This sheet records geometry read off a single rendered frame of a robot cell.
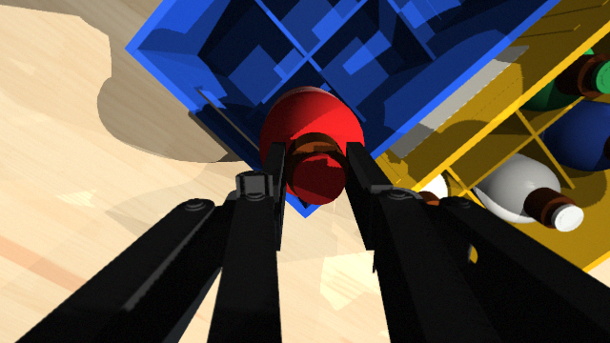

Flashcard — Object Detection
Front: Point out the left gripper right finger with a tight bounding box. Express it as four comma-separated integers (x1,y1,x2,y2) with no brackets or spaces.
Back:
344,142,610,343

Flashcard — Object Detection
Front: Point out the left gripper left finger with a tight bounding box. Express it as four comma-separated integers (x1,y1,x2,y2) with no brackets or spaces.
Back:
14,142,287,343

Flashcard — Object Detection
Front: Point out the blue bottle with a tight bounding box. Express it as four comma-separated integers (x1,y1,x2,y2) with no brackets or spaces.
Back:
538,99,610,172

